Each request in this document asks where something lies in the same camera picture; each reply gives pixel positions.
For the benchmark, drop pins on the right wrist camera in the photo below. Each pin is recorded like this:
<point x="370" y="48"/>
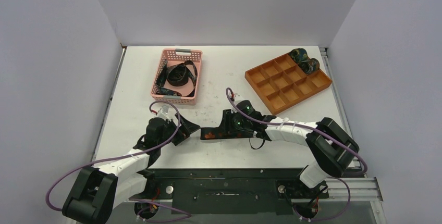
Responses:
<point x="238" y="99"/>

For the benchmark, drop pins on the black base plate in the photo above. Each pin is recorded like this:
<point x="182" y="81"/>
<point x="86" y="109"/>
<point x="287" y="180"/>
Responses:
<point x="231" y="191"/>

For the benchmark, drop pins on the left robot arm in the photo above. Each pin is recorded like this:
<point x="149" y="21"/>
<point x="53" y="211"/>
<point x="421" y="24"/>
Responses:
<point x="98" y="190"/>

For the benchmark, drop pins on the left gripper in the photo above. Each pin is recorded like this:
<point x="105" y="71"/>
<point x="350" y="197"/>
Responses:
<point x="184" y="131"/>

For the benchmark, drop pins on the black orange floral tie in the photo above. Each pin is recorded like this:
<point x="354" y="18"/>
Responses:
<point x="212" y="133"/>

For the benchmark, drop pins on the rolled blue green tie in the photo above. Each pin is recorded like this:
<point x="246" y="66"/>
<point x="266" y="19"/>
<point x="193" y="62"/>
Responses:
<point x="298" y="55"/>

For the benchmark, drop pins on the orange divided tray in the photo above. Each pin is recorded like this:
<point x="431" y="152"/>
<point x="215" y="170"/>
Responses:
<point x="280" y="83"/>

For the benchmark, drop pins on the rolled dark floral tie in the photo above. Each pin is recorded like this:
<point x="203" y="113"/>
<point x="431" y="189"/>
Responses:
<point x="309" y="66"/>

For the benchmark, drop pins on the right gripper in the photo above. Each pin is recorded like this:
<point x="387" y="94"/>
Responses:
<point x="225" y="123"/>

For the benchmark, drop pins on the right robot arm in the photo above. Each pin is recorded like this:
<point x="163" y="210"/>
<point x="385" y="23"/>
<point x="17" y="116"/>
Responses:
<point x="332" y="148"/>

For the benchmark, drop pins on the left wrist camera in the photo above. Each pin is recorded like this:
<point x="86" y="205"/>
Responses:
<point x="163" y="113"/>

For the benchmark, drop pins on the pink plastic basket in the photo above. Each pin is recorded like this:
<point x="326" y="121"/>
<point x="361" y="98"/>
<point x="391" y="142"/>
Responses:
<point x="174" y="56"/>

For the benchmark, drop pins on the dark tie in basket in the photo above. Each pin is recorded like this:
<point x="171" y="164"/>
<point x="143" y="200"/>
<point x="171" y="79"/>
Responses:
<point x="177" y="76"/>

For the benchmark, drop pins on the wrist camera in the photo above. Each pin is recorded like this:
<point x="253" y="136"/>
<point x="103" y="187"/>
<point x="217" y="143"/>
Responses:
<point x="163" y="113"/>
<point x="238" y="99"/>

